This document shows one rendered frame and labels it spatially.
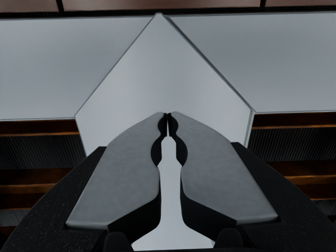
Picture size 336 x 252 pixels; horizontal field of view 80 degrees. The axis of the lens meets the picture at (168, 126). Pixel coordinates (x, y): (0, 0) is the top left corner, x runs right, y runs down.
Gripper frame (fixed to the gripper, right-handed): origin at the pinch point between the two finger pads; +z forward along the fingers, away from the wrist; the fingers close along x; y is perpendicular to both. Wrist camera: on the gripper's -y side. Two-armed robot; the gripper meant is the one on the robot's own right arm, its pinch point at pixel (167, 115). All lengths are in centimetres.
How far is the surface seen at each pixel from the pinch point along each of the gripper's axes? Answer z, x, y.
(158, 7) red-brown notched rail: 9.6, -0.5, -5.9
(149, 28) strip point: 7.0, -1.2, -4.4
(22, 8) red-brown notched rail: 9.6, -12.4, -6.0
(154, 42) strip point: 7.0, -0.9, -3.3
